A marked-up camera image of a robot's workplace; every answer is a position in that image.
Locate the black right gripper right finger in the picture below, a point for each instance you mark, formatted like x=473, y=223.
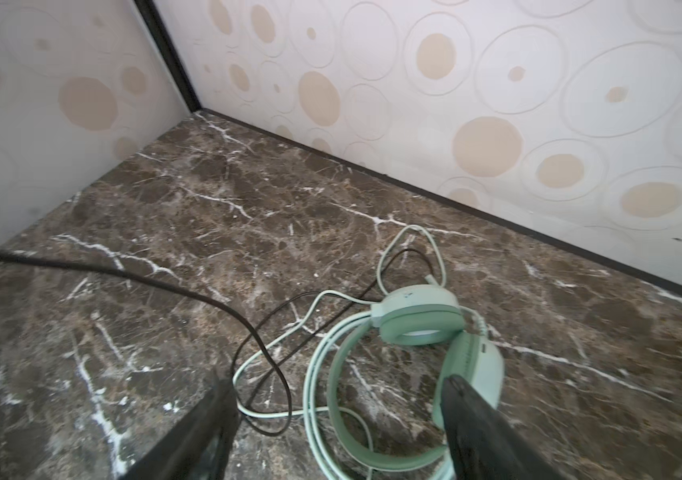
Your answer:
x=482, y=444

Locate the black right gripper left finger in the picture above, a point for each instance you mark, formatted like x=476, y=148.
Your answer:
x=199, y=445

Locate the black corner frame post left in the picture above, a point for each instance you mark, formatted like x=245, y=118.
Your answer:
x=162, y=39

